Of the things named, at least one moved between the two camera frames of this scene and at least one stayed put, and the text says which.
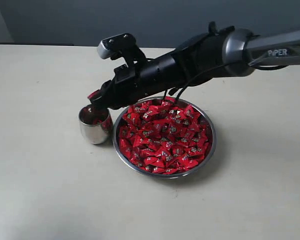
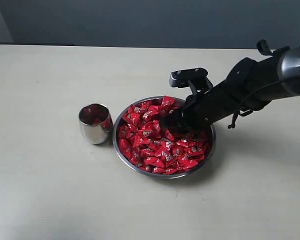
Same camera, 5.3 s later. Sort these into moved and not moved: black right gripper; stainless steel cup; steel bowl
Moved: black right gripper
Not moved: stainless steel cup; steel bowl
